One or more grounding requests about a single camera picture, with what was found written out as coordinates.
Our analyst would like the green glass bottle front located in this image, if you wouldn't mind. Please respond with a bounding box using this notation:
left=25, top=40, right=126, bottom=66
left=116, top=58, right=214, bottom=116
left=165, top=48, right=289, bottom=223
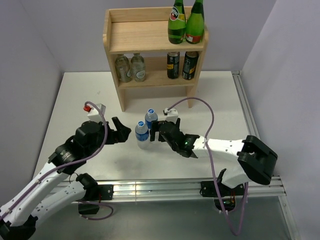
left=167, top=0, right=186, bottom=44

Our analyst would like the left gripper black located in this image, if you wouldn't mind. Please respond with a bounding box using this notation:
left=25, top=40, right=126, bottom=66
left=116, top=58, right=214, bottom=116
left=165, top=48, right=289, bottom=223
left=85, top=116, right=131, bottom=157

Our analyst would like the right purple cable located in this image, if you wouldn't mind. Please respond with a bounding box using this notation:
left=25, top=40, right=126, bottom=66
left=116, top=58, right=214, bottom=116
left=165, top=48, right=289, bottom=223
left=167, top=97, right=250, bottom=237

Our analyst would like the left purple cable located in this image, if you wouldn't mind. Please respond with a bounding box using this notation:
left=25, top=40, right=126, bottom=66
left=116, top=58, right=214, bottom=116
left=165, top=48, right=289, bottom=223
left=0, top=101, right=114, bottom=222

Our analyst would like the clear glass bottle right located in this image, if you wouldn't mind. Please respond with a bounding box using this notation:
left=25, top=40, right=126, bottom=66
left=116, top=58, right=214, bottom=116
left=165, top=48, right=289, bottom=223
left=130, top=53, right=146, bottom=82

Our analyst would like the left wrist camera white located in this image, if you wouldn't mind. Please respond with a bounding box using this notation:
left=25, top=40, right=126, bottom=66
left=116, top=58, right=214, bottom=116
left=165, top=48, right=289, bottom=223
left=83, top=103, right=106, bottom=123

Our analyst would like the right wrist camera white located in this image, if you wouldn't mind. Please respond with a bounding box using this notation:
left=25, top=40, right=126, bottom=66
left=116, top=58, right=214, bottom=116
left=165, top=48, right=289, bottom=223
left=163, top=108, right=179, bottom=124

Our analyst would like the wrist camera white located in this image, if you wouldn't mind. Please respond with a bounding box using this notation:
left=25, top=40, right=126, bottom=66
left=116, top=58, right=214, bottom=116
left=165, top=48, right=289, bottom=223
left=163, top=108, right=179, bottom=124
left=83, top=103, right=106, bottom=123

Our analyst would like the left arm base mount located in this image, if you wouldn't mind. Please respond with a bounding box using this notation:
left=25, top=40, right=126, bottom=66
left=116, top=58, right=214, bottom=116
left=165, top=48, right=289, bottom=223
left=78, top=184, right=114, bottom=216

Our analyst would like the wooden two-tier shelf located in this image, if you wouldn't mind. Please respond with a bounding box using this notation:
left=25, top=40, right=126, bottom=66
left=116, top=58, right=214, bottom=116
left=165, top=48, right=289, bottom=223
left=102, top=6, right=209, bottom=111

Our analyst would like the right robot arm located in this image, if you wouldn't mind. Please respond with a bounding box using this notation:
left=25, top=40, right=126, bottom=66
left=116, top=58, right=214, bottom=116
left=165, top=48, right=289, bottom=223
left=150, top=120, right=278, bottom=197

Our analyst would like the aluminium front rail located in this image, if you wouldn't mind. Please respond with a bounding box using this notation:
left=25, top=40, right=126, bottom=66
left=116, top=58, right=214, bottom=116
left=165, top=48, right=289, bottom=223
left=47, top=176, right=286, bottom=203

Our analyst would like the water bottle blue label front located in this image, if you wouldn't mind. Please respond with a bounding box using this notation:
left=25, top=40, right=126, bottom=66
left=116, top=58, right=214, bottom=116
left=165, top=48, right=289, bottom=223
left=135, top=121, right=150, bottom=149

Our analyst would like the dark beverage can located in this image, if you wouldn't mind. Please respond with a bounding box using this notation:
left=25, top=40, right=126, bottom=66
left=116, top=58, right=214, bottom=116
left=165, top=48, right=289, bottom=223
left=167, top=51, right=180, bottom=79
left=182, top=51, right=199, bottom=80

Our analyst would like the clear glass bottle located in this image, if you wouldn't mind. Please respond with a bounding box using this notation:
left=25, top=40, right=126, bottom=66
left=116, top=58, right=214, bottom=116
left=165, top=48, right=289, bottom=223
left=130, top=53, right=146, bottom=82
left=115, top=54, right=132, bottom=83

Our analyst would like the green glass bottle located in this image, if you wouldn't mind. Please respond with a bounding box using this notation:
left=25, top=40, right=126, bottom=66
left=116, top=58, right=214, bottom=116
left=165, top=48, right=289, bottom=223
left=167, top=0, right=186, bottom=44
left=185, top=0, right=205, bottom=44

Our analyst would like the water bottle blue label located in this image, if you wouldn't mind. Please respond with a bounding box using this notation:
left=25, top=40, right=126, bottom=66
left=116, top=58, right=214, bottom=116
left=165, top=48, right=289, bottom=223
left=135, top=121, right=150, bottom=149
left=144, top=108, right=158, bottom=130

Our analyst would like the clear glass bottle left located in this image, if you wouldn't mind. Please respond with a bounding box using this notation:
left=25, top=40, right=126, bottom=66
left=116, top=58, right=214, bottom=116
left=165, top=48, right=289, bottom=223
left=115, top=54, right=132, bottom=83

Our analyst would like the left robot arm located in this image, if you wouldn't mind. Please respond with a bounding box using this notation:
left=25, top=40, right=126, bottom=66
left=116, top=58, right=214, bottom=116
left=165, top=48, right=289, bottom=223
left=0, top=117, right=132, bottom=240

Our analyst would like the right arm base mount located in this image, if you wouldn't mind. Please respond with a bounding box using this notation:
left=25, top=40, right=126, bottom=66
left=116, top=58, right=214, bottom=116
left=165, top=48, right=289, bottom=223
left=199, top=181, right=245, bottom=212

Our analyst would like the purple cable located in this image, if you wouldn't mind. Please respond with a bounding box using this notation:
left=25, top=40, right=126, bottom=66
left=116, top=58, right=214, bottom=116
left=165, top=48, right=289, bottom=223
left=167, top=97, right=250, bottom=237
left=0, top=101, right=114, bottom=222

